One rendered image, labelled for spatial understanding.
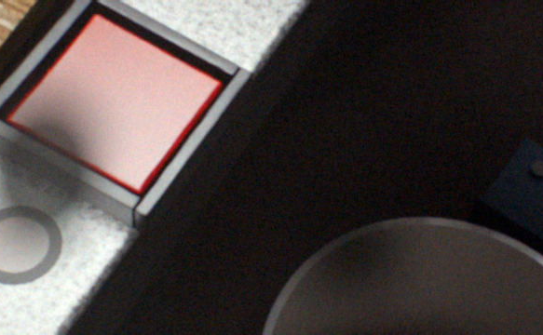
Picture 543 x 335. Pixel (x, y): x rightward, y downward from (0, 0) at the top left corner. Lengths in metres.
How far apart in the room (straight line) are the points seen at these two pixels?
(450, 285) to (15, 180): 0.76
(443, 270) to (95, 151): 0.74
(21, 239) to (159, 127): 0.06
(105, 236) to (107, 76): 0.06
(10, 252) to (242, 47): 0.13
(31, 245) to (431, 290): 0.78
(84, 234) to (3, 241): 0.03
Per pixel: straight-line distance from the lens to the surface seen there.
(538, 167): 1.59
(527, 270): 1.14
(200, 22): 0.54
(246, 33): 0.53
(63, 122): 0.49
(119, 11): 0.52
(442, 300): 1.24
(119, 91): 0.50
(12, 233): 0.49
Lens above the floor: 1.35
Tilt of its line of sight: 60 degrees down
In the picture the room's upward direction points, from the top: 9 degrees clockwise
